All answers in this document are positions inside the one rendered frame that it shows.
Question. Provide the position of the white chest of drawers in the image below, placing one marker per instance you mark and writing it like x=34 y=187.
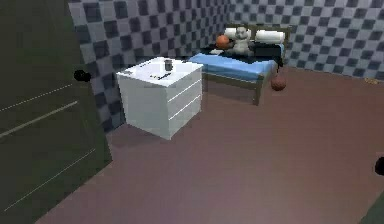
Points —
x=163 y=100

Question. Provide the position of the dark grey cup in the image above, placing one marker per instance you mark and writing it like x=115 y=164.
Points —
x=168 y=65

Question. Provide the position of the orange basketball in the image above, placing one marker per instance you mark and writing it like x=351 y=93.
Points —
x=278 y=83
x=222 y=41

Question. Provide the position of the white teddy bear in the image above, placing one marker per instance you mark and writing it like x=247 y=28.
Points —
x=241 y=42

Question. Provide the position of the white pillow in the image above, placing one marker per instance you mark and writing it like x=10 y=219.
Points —
x=230 y=32
x=269 y=36

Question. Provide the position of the dark green room door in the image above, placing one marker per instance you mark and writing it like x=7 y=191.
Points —
x=40 y=116

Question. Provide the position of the blue bed with wooden frame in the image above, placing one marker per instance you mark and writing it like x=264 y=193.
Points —
x=238 y=68

